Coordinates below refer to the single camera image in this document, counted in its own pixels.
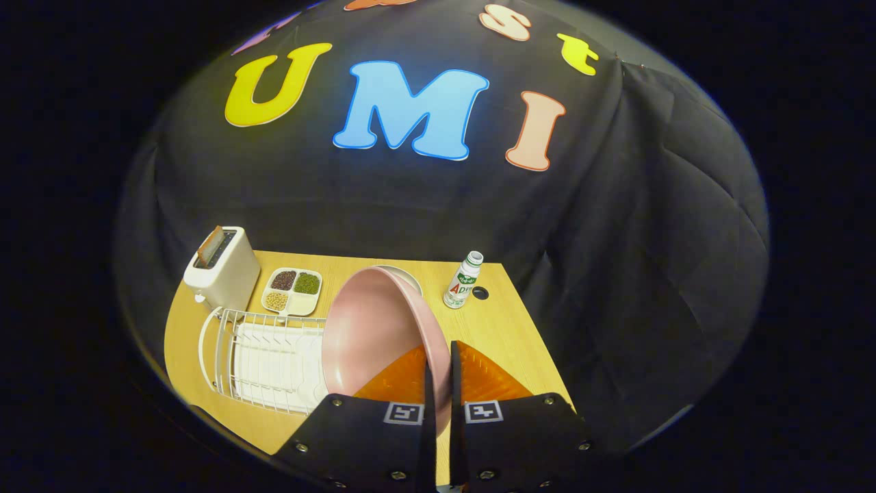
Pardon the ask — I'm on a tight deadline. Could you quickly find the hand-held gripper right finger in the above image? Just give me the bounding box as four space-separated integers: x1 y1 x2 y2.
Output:
448 340 603 493

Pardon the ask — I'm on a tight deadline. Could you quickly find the white divided snack dish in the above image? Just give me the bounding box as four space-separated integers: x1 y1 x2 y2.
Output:
261 267 323 317

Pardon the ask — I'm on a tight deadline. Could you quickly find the white toaster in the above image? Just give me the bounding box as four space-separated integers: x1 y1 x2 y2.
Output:
183 226 261 312

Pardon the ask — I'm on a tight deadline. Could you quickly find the black backdrop cloth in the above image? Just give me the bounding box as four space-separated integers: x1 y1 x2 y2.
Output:
116 0 771 453

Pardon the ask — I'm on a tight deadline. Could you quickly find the brown toast slice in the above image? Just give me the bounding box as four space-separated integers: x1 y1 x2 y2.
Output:
196 226 224 268

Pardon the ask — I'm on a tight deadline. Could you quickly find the grey plate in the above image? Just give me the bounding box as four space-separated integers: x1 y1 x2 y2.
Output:
373 264 423 295

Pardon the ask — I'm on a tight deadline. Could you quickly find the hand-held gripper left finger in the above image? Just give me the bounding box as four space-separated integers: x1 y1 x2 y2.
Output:
274 344 439 493

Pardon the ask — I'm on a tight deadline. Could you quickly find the white green-label drink bottle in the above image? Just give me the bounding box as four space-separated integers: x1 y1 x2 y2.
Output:
443 251 485 309

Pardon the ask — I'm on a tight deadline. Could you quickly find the pink plate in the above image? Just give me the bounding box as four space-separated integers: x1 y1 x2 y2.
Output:
322 266 452 435

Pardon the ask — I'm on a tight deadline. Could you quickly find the white wire dish rack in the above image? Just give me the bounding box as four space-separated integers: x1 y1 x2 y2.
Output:
198 307 329 416

